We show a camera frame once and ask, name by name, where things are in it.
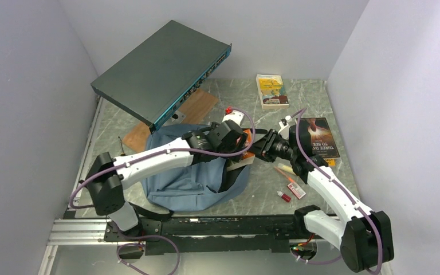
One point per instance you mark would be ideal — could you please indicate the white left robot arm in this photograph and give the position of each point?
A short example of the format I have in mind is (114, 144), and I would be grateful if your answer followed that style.
(179, 145)

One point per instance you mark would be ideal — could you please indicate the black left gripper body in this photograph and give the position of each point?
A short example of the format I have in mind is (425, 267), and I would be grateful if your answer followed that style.
(234, 148)

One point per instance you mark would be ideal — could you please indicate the orange green cover book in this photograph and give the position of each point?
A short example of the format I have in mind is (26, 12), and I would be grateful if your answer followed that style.
(245, 159)

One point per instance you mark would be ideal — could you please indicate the yellow highlighter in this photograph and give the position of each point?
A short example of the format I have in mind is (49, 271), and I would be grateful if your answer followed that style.
(285, 168)

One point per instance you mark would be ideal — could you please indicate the aluminium frame rail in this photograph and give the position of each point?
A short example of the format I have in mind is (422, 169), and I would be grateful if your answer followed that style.
(71, 231)

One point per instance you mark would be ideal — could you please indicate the blue backpack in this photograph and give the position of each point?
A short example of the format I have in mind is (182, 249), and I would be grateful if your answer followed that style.
(192, 188)

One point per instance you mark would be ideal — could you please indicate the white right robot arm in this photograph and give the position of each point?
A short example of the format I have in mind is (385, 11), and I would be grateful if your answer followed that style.
(363, 237)

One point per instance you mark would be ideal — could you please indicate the yellow cover book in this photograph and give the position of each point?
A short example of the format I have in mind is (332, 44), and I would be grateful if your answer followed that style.
(272, 91)

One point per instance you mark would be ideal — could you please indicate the black yellow screwdriver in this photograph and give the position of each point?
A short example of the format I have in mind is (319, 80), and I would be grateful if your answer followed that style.
(122, 151)

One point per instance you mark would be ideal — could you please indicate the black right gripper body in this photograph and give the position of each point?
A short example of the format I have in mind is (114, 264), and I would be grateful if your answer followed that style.
(281, 149)

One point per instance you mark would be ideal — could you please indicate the grey network switch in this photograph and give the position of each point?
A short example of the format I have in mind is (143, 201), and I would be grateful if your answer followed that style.
(153, 80)

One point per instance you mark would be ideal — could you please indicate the yellow bottom book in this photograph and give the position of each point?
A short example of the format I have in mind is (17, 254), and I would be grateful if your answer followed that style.
(331, 162)

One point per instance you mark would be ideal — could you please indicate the wooden board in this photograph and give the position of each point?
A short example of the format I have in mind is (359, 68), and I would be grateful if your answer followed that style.
(192, 111)

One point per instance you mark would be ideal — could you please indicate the dark cover book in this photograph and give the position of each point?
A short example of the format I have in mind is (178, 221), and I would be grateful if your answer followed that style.
(321, 137)

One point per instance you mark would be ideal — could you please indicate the red white eraser box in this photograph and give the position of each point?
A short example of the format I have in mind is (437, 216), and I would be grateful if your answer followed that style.
(296, 190)

